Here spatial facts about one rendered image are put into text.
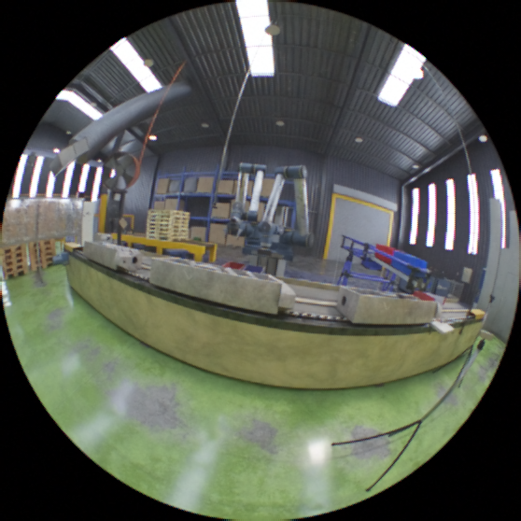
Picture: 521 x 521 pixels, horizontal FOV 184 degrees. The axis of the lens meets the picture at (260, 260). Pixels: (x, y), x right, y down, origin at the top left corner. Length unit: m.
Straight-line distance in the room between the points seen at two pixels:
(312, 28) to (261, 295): 8.84
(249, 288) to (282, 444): 1.16
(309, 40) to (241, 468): 9.98
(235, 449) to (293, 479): 0.44
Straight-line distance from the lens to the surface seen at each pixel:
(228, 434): 1.35
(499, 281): 7.31
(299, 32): 8.74
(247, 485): 1.30
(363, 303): 1.16
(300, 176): 1.87
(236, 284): 1.00
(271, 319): 1.04
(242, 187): 2.21
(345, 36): 8.84
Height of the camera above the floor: 1.30
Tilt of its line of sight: 11 degrees down
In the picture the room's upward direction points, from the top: 8 degrees clockwise
